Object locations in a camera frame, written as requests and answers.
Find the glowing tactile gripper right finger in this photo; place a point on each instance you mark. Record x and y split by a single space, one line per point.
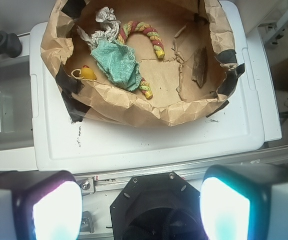
245 201

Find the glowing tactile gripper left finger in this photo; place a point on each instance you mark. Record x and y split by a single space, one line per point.
39 205

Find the white plastic lid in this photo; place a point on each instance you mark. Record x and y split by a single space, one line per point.
91 146

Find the clear plastic container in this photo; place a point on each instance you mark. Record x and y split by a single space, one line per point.
16 129

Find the piece of dark bark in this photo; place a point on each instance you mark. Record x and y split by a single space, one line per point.
199 69

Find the yellow rubber duck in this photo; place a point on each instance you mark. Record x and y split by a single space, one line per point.
84 73

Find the teal knitted cloth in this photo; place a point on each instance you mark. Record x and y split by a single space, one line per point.
118 62

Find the brown paper bag bin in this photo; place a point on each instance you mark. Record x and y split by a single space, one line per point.
184 26

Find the crumpled white paper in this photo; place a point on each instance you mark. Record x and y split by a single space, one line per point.
109 28

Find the aluminium extrusion rail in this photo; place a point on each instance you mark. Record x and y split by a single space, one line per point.
189 170

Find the black octagonal mount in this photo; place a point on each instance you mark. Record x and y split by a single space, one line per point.
160 206

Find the multicolored twisted rope toy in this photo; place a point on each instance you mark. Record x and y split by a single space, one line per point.
154 36

